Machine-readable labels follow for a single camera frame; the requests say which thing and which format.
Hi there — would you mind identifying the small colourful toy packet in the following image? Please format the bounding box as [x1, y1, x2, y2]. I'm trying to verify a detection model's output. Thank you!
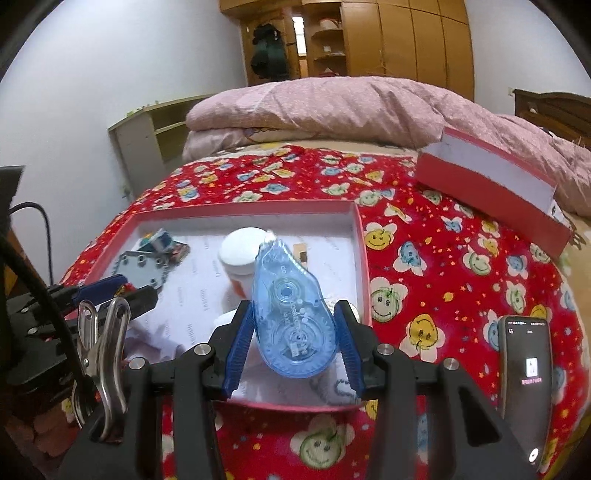
[139, 229, 172, 254]

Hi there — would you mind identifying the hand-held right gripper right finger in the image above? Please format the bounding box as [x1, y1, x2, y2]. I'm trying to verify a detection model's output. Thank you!
[333, 300, 539, 480]

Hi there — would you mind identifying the dark wooden headboard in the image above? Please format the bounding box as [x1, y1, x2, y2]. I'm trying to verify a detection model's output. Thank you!
[513, 89, 591, 139]

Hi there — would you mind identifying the beige printed bed sheet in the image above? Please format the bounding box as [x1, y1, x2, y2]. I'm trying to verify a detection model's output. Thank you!
[222, 131, 421, 153]

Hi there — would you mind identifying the grey toy brick plate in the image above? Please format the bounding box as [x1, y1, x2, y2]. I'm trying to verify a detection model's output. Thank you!
[111, 251, 169, 291]

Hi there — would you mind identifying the red smiley flower blanket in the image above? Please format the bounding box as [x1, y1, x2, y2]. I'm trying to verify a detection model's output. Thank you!
[60, 144, 591, 480]

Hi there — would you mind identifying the white orange label pill bottle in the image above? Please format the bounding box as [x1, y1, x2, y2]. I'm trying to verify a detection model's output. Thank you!
[219, 227, 269, 297]

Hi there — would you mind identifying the red cardboard box lid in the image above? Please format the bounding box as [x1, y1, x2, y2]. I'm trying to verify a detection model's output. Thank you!
[414, 127, 573, 258]

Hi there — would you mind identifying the metal spring clip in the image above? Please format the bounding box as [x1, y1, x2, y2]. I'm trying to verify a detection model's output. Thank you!
[76, 298, 131, 439]

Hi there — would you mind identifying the red cardboard box tray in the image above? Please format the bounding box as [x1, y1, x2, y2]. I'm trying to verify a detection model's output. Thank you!
[62, 199, 372, 411]

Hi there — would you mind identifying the black smartphone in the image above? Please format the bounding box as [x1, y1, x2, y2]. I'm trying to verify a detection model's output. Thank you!
[499, 316, 553, 467]

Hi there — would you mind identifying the dark green hanging jacket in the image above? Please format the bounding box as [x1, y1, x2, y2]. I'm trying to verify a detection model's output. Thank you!
[250, 23, 291, 79]

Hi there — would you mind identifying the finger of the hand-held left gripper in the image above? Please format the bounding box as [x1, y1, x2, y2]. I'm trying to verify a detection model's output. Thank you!
[113, 285, 158, 321]
[46, 274, 129, 308]

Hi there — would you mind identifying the blue correction tape dispenser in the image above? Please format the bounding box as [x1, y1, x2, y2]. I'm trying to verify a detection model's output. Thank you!
[253, 232, 337, 379]

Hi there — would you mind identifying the beige wooden shelf unit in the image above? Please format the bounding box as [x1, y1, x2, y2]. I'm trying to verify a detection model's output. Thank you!
[108, 95, 215, 199]

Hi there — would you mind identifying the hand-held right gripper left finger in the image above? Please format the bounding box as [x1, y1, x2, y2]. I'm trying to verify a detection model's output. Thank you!
[58, 300, 254, 480]

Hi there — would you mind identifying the pink quilt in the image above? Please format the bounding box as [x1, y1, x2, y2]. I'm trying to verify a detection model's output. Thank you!
[182, 76, 591, 217]

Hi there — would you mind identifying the wooden wardrobe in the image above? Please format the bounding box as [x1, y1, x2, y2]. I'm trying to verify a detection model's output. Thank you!
[305, 0, 476, 100]

